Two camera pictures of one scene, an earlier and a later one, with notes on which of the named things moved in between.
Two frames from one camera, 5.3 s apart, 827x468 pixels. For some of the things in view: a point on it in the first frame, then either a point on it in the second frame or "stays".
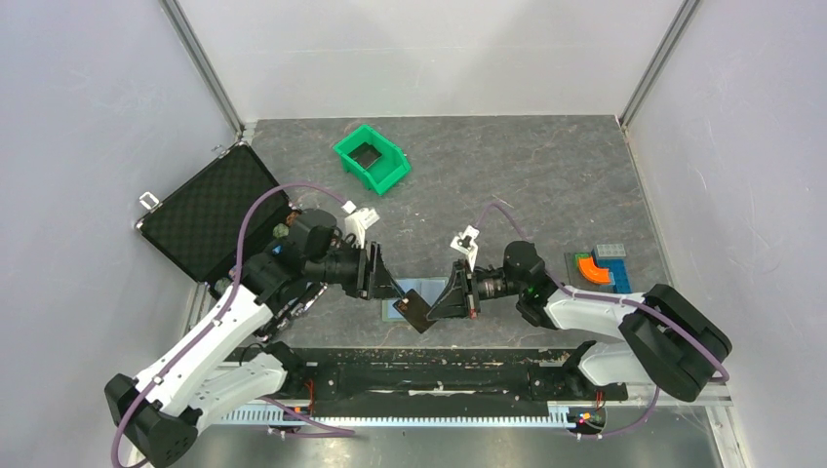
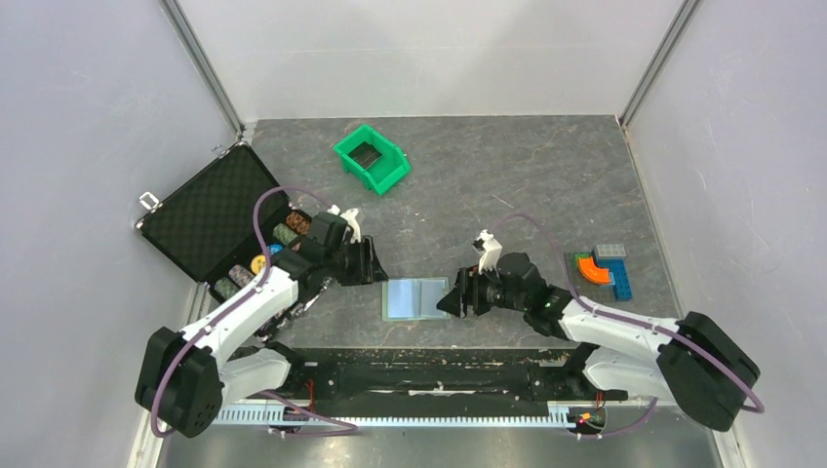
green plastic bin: (373, 159) stays
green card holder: (428, 288) stays
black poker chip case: (198, 222) stays
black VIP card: (415, 310) to (365, 154)
